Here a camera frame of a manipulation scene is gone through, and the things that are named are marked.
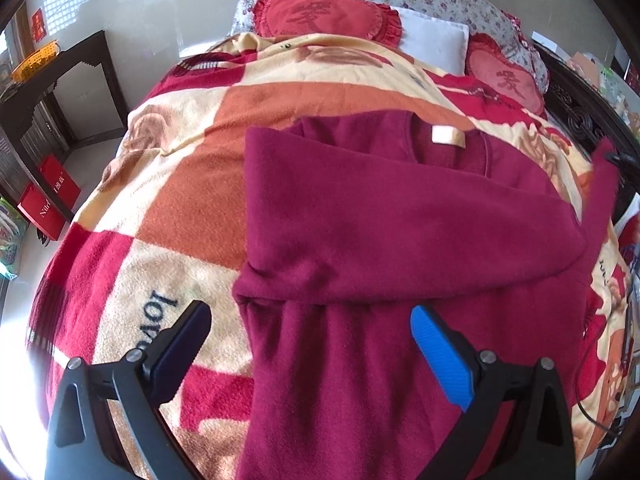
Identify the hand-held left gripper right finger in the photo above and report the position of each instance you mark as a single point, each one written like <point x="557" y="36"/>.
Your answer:
<point x="442" y="355"/>

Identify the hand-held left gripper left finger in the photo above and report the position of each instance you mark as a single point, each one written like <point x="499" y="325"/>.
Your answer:
<point x="182" y="340"/>

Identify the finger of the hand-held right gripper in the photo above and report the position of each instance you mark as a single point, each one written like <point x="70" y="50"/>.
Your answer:
<point x="620" y="156"/>

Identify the maroon sweater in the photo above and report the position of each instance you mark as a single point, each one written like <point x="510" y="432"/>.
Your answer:
<point x="350" y="235"/>

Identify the dark carved wooden headboard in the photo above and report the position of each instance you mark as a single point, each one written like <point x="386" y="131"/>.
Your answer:
<point x="575" y="105"/>

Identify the cardboard box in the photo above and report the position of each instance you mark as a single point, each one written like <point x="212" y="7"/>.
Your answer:
<point x="582" y="62"/>

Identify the small red heart pillow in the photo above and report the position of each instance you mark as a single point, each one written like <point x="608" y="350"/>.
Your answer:
<point x="505" y="77"/>

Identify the printed fleece blanket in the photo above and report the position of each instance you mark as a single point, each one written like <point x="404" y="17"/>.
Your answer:
<point x="175" y="160"/>

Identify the red gift box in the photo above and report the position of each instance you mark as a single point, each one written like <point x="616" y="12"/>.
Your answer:
<point x="60" y="185"/>
<point x="42" y="212"/>

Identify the green plastic bag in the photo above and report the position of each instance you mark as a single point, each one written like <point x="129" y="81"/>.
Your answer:
<point x="12" y="240"/>

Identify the white pillow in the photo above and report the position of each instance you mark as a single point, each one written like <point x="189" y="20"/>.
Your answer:
<point x="435" y="35"/>

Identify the dark wooden side table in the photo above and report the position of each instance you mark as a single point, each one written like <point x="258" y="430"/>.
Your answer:
<point x="75" y="75"/>

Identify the yellow plastic basket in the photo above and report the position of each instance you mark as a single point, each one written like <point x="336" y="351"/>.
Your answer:
<point x="35" y="62"/>

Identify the large red heart pillow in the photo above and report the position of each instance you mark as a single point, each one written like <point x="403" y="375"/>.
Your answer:
<point x="320" y="12"/>

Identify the red wall sticker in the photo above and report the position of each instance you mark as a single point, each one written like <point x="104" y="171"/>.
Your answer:
<point x="38" y="25"/>

